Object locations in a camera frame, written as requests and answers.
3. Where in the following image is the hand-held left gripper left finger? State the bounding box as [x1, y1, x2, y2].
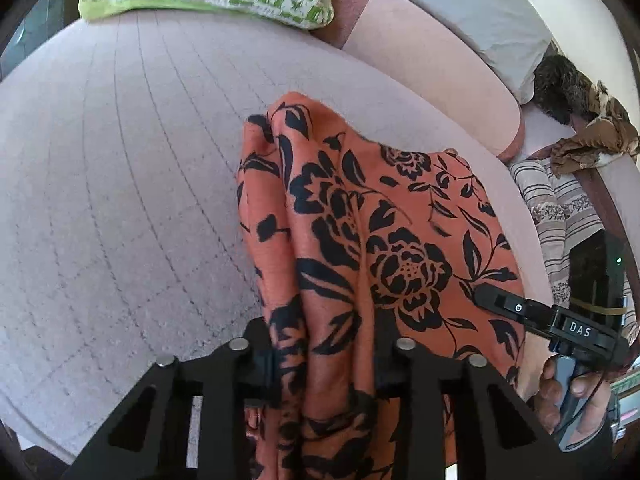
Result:
[60, 318, 282, 480]

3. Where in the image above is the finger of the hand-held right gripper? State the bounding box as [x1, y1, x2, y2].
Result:
[472, 282, 557, 335]

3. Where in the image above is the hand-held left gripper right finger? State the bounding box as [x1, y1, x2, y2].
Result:
[374, 316, 587, 480]

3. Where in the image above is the orange black floral garment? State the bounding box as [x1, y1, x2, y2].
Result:
[235, 91, 527, 480]

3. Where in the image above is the person's right hand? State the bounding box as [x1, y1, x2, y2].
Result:
[532, 357, 617, 433]

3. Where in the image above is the striped beige cloth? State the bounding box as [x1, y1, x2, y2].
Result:
[509, 159, 640, 347]

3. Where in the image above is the tan crumpled cloth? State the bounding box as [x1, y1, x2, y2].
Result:
[549, 80, 640, 177]

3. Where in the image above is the pink quilted bed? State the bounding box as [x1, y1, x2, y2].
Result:
[0, 10, 632, 466]

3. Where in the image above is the dark furry cloth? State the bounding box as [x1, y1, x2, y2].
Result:
[532, 54, 597, 127]

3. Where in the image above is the pink bolster cushion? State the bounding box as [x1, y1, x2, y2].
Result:
[310, 0, 527, 162]

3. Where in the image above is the grey pillow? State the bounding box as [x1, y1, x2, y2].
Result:
[382, 0, 553, 106]

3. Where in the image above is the large framed wall picture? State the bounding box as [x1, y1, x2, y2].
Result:
[620, 0, 640, 106]

